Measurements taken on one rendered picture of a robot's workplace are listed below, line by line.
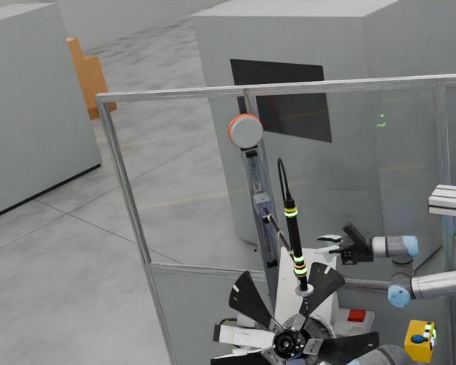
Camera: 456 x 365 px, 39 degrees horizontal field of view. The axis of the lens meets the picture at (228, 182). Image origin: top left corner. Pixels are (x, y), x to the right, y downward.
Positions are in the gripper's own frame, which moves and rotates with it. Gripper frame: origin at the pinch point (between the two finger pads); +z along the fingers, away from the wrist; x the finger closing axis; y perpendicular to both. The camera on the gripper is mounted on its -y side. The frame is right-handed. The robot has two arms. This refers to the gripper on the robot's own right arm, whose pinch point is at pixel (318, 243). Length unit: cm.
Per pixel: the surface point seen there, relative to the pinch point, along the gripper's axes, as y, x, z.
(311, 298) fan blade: 32.7, 11.0, 8.1
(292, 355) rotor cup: 47, -7, 15
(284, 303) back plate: 50, 30, 25
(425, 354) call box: 63, 14, -35
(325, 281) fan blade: 26.8, 14.5, 2.1
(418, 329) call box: 59, 25, -33
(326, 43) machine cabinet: -21, 209, 17
